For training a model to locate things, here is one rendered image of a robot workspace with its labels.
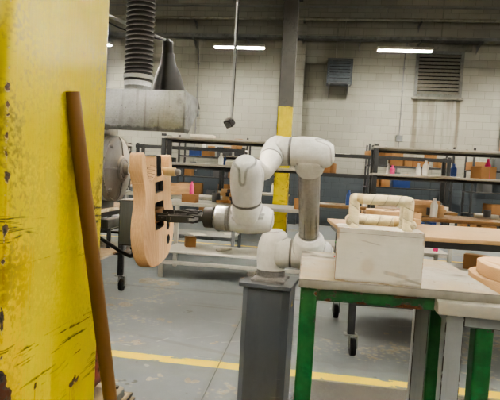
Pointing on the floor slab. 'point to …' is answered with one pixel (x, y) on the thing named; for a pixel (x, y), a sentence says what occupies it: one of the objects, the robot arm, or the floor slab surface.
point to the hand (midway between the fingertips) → (159, 214)
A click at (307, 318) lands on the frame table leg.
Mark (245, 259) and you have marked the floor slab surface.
